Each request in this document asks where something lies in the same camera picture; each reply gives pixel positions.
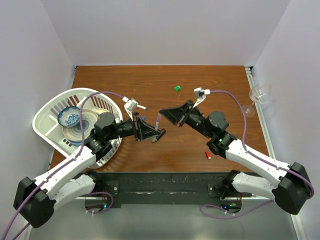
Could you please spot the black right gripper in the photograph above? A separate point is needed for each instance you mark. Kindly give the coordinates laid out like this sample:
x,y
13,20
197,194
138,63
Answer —
x,y
176,115

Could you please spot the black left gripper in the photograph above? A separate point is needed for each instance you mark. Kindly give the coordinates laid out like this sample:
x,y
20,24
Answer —
x,y
141,129

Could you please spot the purple marker pen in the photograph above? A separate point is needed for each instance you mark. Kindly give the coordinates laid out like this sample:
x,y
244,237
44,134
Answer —
x,y
158,121

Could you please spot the black green highlighter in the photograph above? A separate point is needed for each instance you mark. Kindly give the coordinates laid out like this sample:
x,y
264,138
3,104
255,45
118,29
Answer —
x,y
156,138

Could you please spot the red pen cap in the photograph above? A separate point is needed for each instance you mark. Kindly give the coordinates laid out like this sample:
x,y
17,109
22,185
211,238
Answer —
x,y
207,154

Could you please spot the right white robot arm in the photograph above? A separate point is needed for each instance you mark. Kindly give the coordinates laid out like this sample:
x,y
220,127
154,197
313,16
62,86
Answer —
x,y
286,184

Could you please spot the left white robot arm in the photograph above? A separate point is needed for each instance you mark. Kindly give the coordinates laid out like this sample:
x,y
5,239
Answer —
x,y
36,199

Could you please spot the white blue-tipped marker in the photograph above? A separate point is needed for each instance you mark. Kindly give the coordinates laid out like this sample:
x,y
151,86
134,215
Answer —
x,y
142,107

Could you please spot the green highlighter cap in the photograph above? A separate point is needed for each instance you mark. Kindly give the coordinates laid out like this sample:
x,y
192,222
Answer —
x,y
177,88

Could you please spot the blue white ceramic bowl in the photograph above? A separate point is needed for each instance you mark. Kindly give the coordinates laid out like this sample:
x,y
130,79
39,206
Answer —
x,y
69,117

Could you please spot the white plastic basket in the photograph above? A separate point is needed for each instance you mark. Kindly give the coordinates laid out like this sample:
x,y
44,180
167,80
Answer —
x,y
56,122

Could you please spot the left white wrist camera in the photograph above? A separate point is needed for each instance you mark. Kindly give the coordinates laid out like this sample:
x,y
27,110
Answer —
x,y
130,104

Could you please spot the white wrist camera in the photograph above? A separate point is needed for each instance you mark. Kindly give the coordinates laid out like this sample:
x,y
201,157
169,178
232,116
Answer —
x,y
130,104
201,93

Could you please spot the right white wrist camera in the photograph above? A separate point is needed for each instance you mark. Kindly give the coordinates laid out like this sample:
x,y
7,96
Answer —
x,y
201,93

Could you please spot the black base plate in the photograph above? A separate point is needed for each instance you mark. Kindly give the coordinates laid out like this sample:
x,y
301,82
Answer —
x,y
160,188

